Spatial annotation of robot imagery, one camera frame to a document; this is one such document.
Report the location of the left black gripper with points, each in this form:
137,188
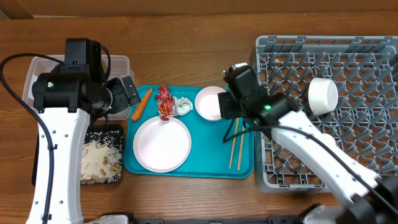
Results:
122,101

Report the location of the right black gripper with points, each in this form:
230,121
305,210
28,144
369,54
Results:
230,102

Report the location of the pale green bowl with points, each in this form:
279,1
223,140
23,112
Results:
322,96

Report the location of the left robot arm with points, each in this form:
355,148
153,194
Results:
67,100

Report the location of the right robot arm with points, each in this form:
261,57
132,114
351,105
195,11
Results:
363,196

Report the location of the black food waste tray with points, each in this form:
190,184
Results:
105,130

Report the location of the grey dishwasher rack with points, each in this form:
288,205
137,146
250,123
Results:
364,69

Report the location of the orange carrot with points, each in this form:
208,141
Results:
137,113

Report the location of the left wooden chopstick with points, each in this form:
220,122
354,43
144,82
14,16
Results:
233,144

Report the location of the red snack wrapper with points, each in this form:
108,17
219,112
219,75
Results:
165,103

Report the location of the clear plastic bin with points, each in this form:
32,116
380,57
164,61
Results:
120,68

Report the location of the pink white bowl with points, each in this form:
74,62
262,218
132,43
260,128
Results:
207,103

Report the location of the teal plastic tray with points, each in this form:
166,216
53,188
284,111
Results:
209,155

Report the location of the large white plate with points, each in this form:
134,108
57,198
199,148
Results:
162,146

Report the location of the rice and peanut scraps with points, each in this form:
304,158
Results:
99,161

